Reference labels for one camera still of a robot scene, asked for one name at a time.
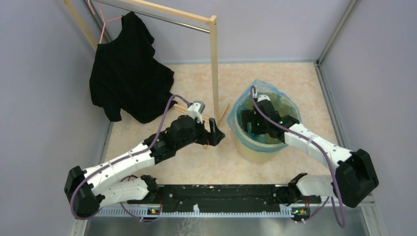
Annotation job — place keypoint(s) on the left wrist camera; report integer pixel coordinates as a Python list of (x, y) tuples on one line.
[(195, 111)]

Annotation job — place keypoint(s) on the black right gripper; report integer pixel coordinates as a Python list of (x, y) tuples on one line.
[(250, 116)]

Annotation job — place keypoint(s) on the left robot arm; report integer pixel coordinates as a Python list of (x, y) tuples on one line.
[(89, 190)]

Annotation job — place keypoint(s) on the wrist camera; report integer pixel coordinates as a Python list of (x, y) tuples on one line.
[(262, 97), (195, 111)]

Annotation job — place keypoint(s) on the yellow plastic trash bin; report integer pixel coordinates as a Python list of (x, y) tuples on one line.
[(257, 153)]

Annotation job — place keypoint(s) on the black hanging shirt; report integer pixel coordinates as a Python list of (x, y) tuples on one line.
[(126, 76)]

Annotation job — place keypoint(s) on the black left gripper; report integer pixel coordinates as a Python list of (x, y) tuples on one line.
[(215, 136)]

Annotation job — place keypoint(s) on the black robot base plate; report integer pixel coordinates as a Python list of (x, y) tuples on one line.
[(228, 198)]

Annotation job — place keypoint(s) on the white slotted cable duct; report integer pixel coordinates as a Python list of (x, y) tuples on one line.
[(144, 211)]

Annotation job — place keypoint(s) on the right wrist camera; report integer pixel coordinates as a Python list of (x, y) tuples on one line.
[(262, 97)]

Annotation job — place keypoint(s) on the pink clothes hanger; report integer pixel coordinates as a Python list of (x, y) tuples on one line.
[(97, 10)]

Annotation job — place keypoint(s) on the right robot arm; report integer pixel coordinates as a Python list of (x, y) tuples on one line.
[(352, 175)]

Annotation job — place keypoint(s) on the wooden clothes rack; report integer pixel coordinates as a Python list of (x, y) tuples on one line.
[(138, 6)]

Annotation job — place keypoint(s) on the blue plastic trash bag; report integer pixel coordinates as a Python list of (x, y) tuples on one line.
[(259, 87)]

